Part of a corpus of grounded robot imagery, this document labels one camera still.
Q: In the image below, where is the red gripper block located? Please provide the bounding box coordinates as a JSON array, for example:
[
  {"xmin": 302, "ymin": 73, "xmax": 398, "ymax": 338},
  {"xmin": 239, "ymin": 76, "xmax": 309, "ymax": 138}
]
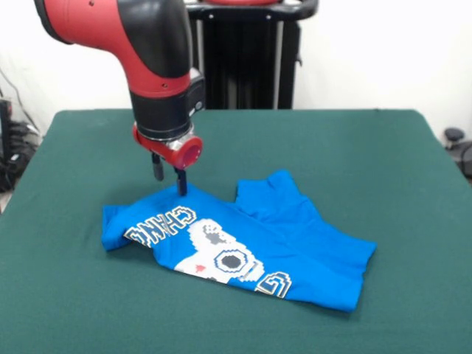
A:
[{"xmin": 131, "ymin": 124, "xmax": 204, "ymax": 196}]

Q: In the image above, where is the blue printed t-shirt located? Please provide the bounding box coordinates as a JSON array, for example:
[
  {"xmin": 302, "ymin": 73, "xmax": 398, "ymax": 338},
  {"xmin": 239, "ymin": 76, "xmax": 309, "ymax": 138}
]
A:
[{"xmin": 101, "ymin": 169, "xmax": 378, "ymax": 313}]

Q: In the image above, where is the dark green table cloth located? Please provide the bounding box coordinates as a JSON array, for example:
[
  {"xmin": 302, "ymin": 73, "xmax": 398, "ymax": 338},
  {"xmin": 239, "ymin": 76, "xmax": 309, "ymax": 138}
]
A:
[{"xmin": 0, "ymin": 108, "xmax": 472, "ymax": 354}]

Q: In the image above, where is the gray office chair base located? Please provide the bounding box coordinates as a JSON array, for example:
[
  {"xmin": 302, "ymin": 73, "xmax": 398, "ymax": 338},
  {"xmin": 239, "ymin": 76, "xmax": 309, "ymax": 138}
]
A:
[{"xmin": 443, "ymin": 127, "xmax": 472, "ymax": 176}]

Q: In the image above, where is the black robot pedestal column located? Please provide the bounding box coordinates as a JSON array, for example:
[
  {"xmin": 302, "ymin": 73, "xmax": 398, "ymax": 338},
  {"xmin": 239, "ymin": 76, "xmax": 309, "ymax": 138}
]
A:
[{"xmin": 186, "ymin": 0, "xmax": 318, "ymax": 111}]

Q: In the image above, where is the black cable pile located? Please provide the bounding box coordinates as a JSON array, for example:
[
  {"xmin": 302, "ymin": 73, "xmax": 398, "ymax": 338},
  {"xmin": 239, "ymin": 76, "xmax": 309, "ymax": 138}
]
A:
[{"xmin": 0, "ymin": 119, "xmax": 41, "ymax": 193}]

